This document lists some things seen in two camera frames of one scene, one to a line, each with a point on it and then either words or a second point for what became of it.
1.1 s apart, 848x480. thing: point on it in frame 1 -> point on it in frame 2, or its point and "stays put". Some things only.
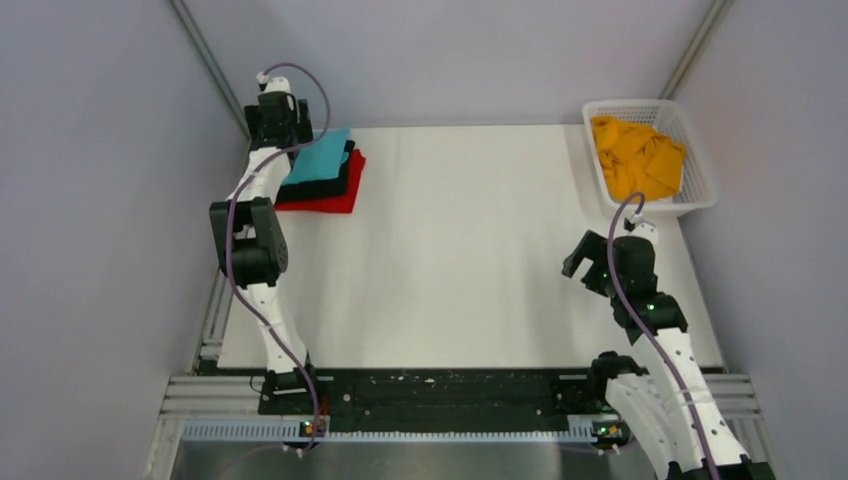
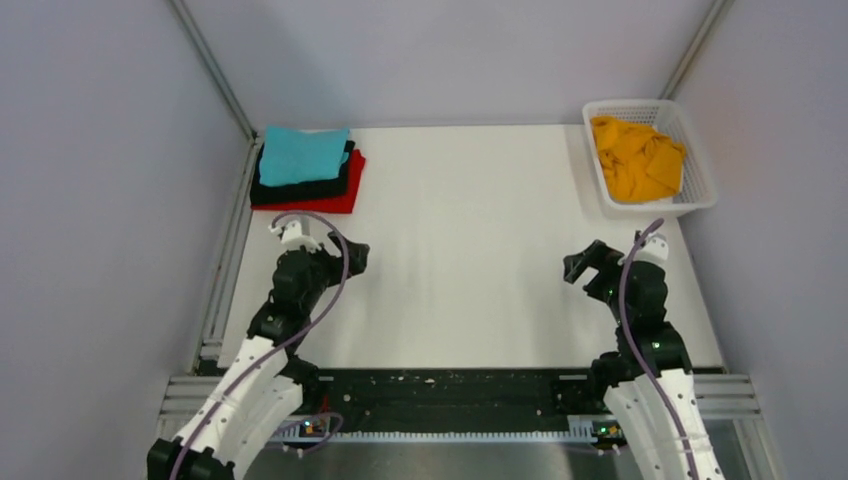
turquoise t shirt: x=319 y=160 stays put
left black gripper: x=300 y=124 -> x=337 y=263
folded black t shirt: x=319 y=188 stays put
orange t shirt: x=636 y=158 stays put
